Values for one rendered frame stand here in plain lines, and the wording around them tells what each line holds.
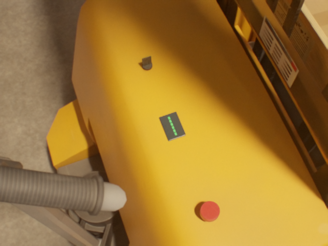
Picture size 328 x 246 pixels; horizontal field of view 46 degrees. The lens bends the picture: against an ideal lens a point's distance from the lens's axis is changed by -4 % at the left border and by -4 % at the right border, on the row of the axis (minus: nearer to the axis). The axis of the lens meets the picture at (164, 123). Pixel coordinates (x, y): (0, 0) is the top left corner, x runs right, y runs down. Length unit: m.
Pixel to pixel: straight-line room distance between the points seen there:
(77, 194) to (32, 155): 1.52
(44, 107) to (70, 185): 1.61
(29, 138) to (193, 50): 1.15
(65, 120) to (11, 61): 0.75
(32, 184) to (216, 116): 0.58
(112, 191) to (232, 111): 0.54
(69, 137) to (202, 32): 0.70
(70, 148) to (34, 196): 1.10
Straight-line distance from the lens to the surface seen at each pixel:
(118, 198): 0.41
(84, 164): 1.52
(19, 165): 0.48
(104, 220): 1.29
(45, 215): 0.79
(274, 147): 0.89
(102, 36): 1.04
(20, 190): 0.39
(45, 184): 0.39
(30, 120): 1.99
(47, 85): 2.05
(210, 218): 0.79
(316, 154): 1.26
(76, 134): 1.48
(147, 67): 0.94
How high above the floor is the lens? 1.69
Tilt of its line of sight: 65 degrees down
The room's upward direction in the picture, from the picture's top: 2 degrees counter-clockwise
